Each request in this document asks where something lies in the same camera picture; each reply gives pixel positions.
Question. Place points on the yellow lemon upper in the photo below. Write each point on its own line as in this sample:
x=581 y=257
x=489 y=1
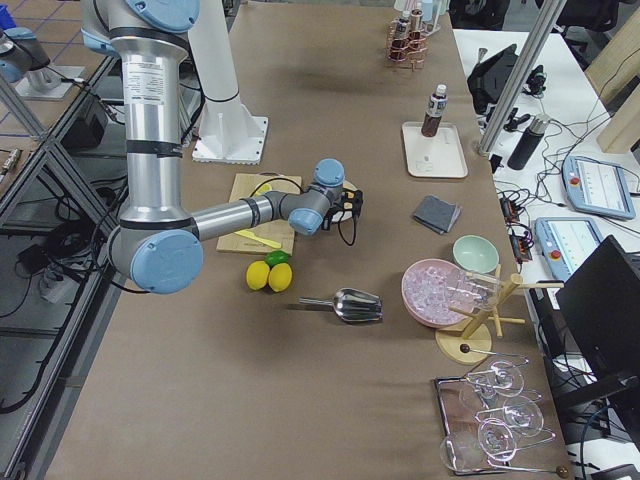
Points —
x=257 y=275

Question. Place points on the dark drink bottle on tray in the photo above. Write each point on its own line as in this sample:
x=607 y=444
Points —
x=434 y=111

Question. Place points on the cream rabbit tray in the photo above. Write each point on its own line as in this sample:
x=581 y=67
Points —
x=440 y=156

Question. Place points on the yellow plastic knife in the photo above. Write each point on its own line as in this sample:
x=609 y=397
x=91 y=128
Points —
x=264 y=241

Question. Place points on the bottle in rack lower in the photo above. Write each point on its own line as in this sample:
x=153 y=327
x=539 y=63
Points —
x=398 y=45

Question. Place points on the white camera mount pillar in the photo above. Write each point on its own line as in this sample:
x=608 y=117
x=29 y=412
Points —
x=227 y=132

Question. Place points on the yellow lemon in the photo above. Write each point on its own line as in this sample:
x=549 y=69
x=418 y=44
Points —
x=257 y=275
x=280 y=277

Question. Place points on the yellow lemon lower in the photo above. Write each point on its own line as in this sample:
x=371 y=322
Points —
x=280 y=277

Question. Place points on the teach pendant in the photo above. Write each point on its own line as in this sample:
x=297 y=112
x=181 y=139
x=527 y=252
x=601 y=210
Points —
x=597 y=187
x=566 y=242

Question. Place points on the copper wire bottle rack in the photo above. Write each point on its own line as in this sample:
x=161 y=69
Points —
x=415 y=52

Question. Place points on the green lime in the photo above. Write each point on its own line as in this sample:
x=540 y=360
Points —
x=276 y=257

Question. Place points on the teach pendant near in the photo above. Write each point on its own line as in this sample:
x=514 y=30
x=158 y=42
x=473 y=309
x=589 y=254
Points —
x=566 y=242

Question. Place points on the mirror tray with glasses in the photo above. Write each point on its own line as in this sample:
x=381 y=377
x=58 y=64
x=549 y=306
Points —
x=489 y=417

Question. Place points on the bottle in rack upper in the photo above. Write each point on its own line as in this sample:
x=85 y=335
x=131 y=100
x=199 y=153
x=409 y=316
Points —
x=415 y=28

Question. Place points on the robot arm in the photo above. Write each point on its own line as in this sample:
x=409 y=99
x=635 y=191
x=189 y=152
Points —
x=157 y=243

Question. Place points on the metal ice scoop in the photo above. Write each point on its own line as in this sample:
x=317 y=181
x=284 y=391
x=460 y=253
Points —
x=351 y=305

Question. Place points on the teach pendant far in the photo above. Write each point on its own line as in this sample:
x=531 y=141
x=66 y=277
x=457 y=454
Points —
x=597 y=187

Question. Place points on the half lemon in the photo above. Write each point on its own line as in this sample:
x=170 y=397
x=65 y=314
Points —
x=262 y=189

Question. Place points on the pink bowl with ice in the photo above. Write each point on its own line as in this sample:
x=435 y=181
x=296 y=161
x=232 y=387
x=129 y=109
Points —
x=432 y=287

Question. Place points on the black equipment case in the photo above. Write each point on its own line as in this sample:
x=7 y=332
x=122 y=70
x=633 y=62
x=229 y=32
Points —
x=488 y=78

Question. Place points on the white plate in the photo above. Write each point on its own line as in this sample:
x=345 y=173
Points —
x=334 y=212

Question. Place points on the aluminium frame post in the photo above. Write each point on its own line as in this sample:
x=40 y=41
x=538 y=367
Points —
x=530 y=51

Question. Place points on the black monitor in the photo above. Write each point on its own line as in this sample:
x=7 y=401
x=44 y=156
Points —
x=600 y=305

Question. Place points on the bottle in rack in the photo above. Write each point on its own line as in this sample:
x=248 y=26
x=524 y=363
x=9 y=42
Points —
x=415 y=28
x=398 y=45

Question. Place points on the mint green bowl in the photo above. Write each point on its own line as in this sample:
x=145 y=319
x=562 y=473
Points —
x=475 y=253

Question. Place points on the wooden glass tree stand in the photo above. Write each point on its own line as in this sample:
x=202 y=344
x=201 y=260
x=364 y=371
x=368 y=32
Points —
x=469 y=342

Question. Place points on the black thermos bottle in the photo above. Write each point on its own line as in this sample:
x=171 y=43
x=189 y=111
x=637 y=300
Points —
x=528 y=142

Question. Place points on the grey folded cloth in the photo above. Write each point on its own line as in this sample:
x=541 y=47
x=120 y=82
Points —
x=436 y=214

